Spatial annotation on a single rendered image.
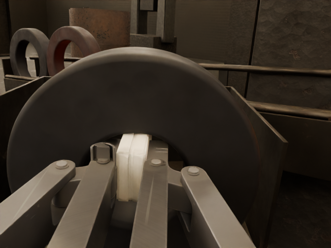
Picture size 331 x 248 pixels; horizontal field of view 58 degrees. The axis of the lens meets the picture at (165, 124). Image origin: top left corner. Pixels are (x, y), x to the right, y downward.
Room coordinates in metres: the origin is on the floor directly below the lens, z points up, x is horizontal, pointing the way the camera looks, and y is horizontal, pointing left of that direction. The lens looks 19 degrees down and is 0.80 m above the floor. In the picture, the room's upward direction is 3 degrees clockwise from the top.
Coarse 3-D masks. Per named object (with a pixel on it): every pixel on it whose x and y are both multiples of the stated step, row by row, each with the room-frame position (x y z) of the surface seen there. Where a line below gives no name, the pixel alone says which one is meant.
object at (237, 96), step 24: (0, 96) 0.29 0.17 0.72; (24, 96) 0.34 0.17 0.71; (240, 96) 0.35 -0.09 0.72; (0, 120) 0.29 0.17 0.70; (264, 120) 0.26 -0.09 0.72; (0, 144) 0.28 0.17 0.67; (168, 144) 0.41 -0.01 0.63; (264, 144) 0.24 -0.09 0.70; (0, 168) 0.27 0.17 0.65; (264, 168) 0.23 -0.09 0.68; (0, 192) 0.27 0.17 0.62; (264, 192) 0.22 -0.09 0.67; (264, 216) 0.22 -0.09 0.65; (264, 240) 0.21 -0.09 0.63
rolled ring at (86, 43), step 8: (56, 32) 0.76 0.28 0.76; (64, 32) 0.74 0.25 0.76; (72, 32) 0.72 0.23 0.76; (80, 32) 0.71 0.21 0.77; (88, 32) 0.73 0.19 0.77; (56, 40) 0.76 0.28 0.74; (64, 40) 0.74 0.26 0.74; (72, 40) 0.72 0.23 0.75; (80, 40) 0.71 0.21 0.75; (88, 40) 0.70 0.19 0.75; (48, 48) 0.78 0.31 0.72; (56, 48) 0.76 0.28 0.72; (64, 48) 0.78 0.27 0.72; (80, 48) 0.71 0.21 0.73; (88, 48) 0.69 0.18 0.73; (96, 48) 0.70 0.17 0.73; (48, 56) 0.78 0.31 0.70; (56, 56) 0.77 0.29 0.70; (48, 64) 0.78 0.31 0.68; (56, 64) 0.77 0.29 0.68; (64, 64) 0.79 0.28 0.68; (56, 72) 0.77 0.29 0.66
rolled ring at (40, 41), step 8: (16, 32) 0.86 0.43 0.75; (24, 32) 0.84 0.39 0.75; (32, 32) 0.82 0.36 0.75; (40, 32) 0.83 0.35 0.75; (16, 40) 0.86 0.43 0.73; (24, 40) 0.84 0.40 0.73; (32, 40) 0.82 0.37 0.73; (40, 40) 0.80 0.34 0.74; (48, 40) 0.82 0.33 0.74; (16, 48) 0.87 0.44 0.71; (24, 48) 0.88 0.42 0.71; (40, 48) 0.80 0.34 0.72; (16, 56) 0.87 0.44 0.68; (24, 56) 0.89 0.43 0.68; (40, 56) 0.80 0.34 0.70; (16, 64) 0.87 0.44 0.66; (24, 64) 0.89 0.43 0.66; (40, 64) 0.80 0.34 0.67; (16, 72) 0.87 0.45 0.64; (24, 72) 0.88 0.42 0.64; (40, 72) 0.80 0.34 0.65; (48, 72) 0.79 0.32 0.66
